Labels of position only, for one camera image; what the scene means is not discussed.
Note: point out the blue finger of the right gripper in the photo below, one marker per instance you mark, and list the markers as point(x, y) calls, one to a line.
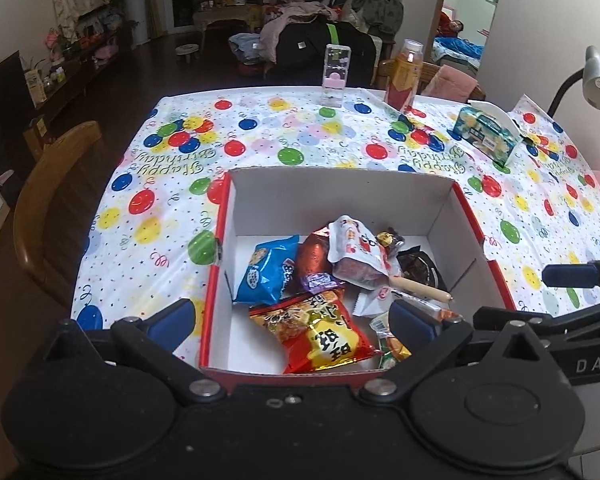
point(571, 275)

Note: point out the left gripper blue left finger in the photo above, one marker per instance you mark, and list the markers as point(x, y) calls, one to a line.
point(172, 325)

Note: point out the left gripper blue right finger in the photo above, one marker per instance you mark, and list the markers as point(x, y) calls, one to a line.
point(414, 328)

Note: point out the cream stick snack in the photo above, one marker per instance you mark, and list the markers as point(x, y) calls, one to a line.
point(419, 289)

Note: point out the black snack packet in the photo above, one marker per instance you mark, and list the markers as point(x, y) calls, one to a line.
point(416, 265)

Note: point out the white red snack pouch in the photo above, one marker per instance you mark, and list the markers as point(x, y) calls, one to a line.
point(355, 255)

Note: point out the yellow triangular snack packet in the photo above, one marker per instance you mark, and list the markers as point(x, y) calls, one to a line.
point(391, 240)

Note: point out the red yellow chips bag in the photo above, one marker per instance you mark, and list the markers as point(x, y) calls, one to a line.
point(317, 332)

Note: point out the purple candy packet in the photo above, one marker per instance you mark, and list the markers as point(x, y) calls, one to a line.
point(318, 282)

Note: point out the blue cookie packet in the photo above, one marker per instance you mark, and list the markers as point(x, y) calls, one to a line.
point(269, 270)

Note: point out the copper foil snack bag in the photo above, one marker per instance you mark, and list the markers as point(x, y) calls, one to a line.
point(313, 254)

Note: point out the red white cardboard box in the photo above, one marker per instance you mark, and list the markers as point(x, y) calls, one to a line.
point(261, 204)

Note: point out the balloon birthday tablecloth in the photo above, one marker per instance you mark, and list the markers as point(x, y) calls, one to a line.
point(150, 239)

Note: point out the wooden chair left side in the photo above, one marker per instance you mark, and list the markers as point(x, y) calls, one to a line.
point(55, 209)

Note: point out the teal tissue pack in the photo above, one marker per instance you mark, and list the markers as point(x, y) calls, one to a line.
point(461, 129)

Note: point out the grey desk lamp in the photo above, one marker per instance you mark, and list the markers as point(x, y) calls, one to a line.
point(589, 78)

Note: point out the pink cloth on chair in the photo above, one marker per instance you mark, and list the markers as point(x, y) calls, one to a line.
point(450, 84)

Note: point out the wooden chair with pink cloth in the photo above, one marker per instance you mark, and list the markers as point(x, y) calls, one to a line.
point(428, 70)

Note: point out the orange juice bottle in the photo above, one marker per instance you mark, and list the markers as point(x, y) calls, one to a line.
point(404, 80)

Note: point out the dark wooden sideboard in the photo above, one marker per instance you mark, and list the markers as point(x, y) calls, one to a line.
point(33, 100)

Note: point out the clear pink square bottle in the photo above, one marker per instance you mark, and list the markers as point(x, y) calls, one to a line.
point(335, 74)

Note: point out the black bag with green stripe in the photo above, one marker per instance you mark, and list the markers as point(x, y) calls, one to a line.
point(301, 53)

